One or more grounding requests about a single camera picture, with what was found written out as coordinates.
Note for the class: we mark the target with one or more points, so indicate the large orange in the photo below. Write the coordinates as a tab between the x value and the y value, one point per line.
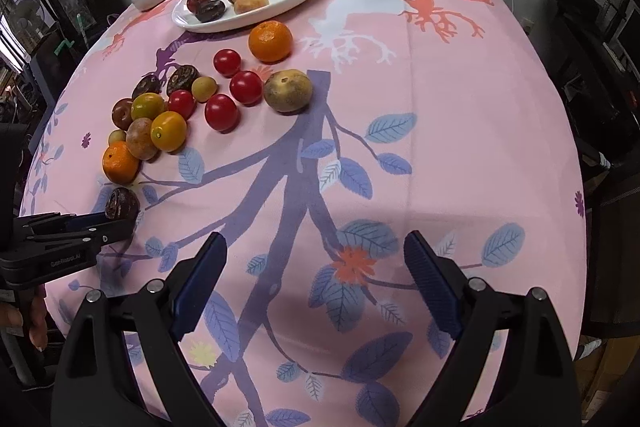
270	41

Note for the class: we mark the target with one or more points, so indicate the person's left hand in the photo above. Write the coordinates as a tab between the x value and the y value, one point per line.
35	322

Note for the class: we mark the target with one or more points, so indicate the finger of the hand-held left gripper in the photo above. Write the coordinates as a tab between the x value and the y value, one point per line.
115	232
85	221

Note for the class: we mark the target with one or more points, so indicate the electric fan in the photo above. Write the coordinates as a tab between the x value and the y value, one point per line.
22	24

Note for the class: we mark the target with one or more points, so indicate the green plastic clip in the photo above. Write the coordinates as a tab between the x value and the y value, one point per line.
65	45

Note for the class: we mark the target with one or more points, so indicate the small orange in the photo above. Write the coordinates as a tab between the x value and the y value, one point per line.
120	163

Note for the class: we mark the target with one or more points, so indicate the large brown round fruit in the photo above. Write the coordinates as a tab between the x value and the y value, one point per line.
288	91

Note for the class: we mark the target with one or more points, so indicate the brownish purple round fruit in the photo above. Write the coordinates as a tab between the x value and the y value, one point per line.
140	139

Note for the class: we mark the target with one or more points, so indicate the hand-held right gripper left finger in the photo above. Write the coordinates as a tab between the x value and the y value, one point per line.
199	279

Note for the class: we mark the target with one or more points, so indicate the yellow tomato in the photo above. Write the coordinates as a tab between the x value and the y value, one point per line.
168	131

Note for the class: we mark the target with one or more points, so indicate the pink printed tablecloth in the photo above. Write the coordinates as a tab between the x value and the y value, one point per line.
400	107

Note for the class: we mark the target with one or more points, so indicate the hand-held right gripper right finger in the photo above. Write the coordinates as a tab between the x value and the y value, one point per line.
432	283

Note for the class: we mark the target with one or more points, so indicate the cardboard box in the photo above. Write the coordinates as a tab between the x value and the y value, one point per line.
600	372

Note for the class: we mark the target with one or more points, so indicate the purple plum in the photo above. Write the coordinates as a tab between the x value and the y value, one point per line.
121	113

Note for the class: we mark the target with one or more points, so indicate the yellow-green tomato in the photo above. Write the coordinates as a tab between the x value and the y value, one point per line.
147	106

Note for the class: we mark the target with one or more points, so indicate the small yellow-green fruit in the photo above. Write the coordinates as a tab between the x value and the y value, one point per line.
205	89
116	137

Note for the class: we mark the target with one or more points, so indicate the red cherry tomato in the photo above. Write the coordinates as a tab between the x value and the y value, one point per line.
246	87
227	62
181	104
220	112

